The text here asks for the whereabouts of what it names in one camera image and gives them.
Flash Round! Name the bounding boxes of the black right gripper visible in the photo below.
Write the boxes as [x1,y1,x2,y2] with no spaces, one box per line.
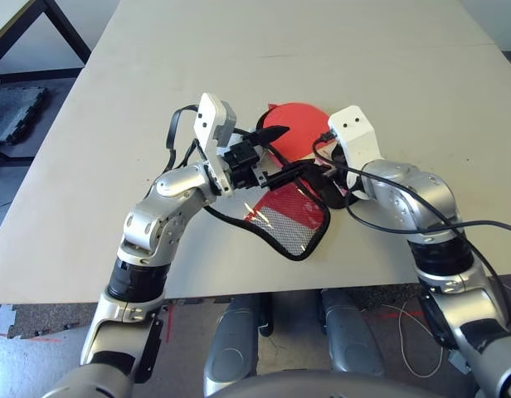
[317,165,356,208]

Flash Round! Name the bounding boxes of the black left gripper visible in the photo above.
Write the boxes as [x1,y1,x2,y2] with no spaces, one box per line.
[222,125,319,191]

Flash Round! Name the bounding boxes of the red ping-pong paddle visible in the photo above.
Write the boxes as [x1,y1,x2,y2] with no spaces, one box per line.
[261,102,330,163]

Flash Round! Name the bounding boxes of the red paddle case black trim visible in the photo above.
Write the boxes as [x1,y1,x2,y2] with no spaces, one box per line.
[205,100,356,262]

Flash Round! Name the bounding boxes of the grey right robot leg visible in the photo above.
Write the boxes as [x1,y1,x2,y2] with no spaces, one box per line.
[321,289,385,378]

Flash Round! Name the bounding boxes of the grey robot leg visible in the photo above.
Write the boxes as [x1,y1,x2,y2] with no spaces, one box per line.
[203,294,263,395]
[321,289,385,378]

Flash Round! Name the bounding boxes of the grey left robot leg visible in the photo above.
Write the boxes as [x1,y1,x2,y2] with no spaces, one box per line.
[203,294,263,395]

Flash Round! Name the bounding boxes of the grey robot torso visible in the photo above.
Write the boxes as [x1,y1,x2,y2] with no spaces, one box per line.
[213,368,406,398]

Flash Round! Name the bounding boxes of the grey foot pedal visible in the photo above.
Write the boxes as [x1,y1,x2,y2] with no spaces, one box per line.
[448,347,471,373]

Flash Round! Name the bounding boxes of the black-framed side table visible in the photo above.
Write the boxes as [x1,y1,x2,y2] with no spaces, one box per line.
[0,0,93,78]

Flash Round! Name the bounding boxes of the grey foam floor mat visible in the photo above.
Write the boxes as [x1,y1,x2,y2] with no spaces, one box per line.
[0,85,47,146]

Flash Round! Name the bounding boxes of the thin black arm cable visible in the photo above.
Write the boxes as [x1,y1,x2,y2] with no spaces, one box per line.
[344,182,511,240]

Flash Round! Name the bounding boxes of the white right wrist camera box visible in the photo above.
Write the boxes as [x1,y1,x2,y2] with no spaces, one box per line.
[328,105,385,200]

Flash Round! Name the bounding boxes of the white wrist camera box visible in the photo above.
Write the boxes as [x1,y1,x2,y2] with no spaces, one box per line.
[194,92,239,197]
[328,105,385,200]

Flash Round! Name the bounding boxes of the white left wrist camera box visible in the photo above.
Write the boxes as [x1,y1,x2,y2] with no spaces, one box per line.
[194,92,239,197]

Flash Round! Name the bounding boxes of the flat black ribbon cable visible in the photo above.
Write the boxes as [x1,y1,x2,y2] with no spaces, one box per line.
[166,105,201,172]

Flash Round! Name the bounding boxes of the thin white floor cable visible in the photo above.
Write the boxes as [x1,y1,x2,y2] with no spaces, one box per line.
[382,304,445,378]

